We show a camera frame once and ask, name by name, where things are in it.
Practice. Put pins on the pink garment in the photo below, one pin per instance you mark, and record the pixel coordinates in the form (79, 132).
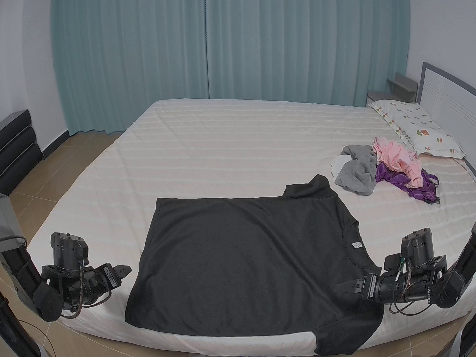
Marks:
(398, 158)

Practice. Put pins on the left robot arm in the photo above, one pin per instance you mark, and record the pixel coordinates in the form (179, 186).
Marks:
(37, 285)

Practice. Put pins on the black chest of drawers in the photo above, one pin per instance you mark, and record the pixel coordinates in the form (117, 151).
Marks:
(16, 151)

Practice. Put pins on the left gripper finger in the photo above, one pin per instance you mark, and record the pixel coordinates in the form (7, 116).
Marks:
(122, 271)

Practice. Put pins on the grey garment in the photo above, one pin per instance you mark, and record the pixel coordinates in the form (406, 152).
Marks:
(357, 173)

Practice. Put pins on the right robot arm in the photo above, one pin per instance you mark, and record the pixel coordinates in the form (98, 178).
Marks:
(453, 277)

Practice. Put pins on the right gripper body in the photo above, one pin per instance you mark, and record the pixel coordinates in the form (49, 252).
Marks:
(383, 288)

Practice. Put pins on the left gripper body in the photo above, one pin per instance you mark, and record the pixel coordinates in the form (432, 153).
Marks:
(100, 285)

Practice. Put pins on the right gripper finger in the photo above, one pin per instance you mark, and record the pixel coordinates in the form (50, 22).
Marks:
(353, 287)

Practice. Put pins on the white garment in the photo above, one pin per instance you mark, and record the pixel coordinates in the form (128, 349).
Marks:
(338, 164)

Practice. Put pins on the black T-shirt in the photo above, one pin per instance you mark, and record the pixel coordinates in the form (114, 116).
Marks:
(241, 255)

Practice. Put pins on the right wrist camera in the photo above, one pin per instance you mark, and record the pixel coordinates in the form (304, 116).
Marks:
(392, 264)

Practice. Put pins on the white printed pillow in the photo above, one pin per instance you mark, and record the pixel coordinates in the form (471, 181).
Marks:
(416, 125)

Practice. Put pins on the blue-green curtain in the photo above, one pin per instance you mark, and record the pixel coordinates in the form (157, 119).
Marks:
(297, 39)
(130, 50)

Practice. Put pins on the grey bedside table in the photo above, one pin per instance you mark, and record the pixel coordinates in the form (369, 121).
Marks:
(399, 87)

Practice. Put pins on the bed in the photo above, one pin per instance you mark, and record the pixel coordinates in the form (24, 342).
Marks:
(223, 154)

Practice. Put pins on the purple garment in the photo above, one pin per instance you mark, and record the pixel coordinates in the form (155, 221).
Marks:
(390, 177)

